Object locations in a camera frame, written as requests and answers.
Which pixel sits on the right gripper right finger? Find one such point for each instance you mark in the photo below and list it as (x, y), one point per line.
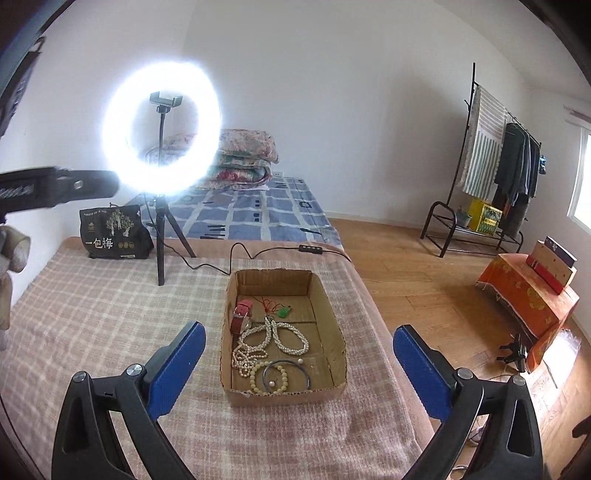
(453, 396)

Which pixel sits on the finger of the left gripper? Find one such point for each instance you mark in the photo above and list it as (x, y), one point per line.
(74, 185)

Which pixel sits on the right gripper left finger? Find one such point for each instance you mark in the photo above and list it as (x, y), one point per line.
(147, 392)

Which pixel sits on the red wrist watch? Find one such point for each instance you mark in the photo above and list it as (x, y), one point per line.
(241, 317)

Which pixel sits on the left hand in white glove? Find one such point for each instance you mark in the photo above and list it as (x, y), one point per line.
(15, 250)

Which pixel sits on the black snack bag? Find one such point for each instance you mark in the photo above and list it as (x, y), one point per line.
(114, 233)

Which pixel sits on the small black tripod on floor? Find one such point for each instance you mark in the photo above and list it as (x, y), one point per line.
(515, 352)

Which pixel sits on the black tripod stand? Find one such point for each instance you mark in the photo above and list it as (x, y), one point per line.
(170, 243)

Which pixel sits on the orange cloth covered box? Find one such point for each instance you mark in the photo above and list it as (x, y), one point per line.
(541, 310)

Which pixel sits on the black phone holder clamp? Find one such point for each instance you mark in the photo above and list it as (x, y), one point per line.
(164, 103)

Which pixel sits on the open cardboard box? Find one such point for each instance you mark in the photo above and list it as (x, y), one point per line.
(292, 318)

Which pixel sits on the stacked books boxes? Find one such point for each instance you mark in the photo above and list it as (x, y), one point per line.
(550, 267)

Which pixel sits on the folded floral quilt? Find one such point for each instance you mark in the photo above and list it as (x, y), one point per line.
(243, 159)

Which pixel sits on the yellow box on rack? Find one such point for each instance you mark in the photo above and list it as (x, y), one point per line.
(484, 217)

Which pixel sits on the striped hanging towel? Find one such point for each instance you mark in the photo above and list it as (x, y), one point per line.
(482, 150)

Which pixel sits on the blue patterned mattress sheet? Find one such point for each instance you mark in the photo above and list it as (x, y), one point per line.
(283, 210)

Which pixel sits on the dark hanging clothes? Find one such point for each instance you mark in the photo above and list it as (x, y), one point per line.
(516, 178)

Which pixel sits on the black clothes rack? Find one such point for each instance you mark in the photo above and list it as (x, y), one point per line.
(440, 227)

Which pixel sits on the window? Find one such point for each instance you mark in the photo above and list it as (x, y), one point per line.
(579, 208)

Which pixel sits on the white ring light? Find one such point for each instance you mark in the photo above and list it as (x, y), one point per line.
(130, 125)

